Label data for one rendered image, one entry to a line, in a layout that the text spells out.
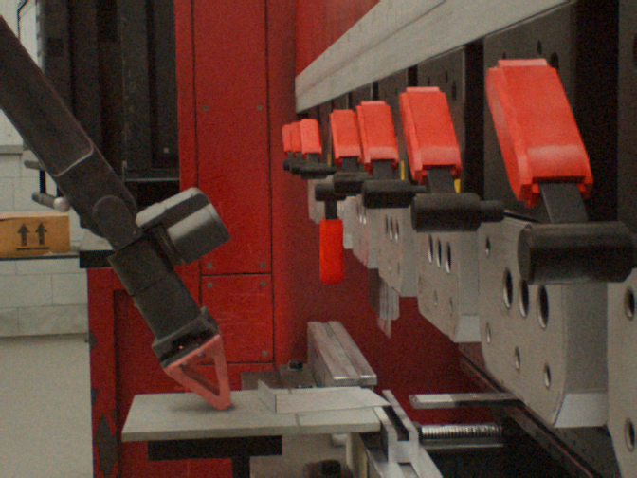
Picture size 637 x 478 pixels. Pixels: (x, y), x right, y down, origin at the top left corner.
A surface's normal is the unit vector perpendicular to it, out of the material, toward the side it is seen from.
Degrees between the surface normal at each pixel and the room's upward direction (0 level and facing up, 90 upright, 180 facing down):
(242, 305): 90
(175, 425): 0
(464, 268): 90
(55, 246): 92
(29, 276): 90
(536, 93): 39
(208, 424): 0
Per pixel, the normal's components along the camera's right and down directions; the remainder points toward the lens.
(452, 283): -1.00, 0.03
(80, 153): 0.18, -0.02
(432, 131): 0.04, -0.72
